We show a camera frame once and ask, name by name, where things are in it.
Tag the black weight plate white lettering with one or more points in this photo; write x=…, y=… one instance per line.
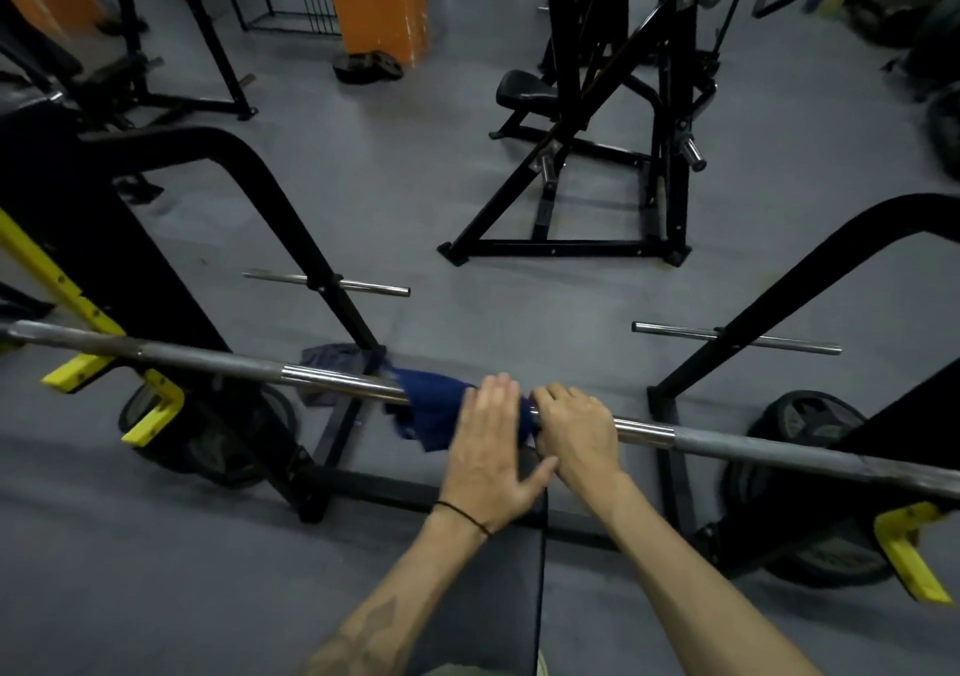
x=202, y=443

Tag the person's left forearm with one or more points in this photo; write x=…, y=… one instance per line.
x=405, y=600

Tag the black squat rack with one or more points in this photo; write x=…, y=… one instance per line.
x=214, y=45

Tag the small black weight plate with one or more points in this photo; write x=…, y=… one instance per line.
x=356, y=69
x=388, y=64

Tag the blue cleaning cloth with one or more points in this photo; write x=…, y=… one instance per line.
x=431, y=413

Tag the black padded bench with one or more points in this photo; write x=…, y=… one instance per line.
x=495, y=593

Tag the black and red lever machine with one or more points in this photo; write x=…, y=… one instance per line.
x=585, y=120

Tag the yellow bar hook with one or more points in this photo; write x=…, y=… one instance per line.
x=911, y=555
x=45, y=278

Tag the person's right forearm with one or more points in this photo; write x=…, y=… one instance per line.
x=697, y=585

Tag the black elliptical trainer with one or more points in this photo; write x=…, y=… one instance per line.
x=930, y=45

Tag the wide orange pillar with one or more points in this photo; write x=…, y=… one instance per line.
x=379, y=0

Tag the large black weight plate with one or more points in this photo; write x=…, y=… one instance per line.
x=817, y=417

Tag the black grip-hole weight plate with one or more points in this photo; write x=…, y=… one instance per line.
x=281, y=413

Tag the black bench press rack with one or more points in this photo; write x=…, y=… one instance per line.
x=75, y=233

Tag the black incline bench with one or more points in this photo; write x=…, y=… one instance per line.
x=75, y=75

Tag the steel barbell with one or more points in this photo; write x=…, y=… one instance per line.
x=187, y=357

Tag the person's right hand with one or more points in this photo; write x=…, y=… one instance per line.
x=577, y=443

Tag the grey cloth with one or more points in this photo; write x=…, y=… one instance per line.
x=330, y=364

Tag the person's left hand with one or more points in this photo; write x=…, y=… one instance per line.
x=487, y=465

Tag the black rack base frame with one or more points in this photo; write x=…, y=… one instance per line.
x=22, y=304

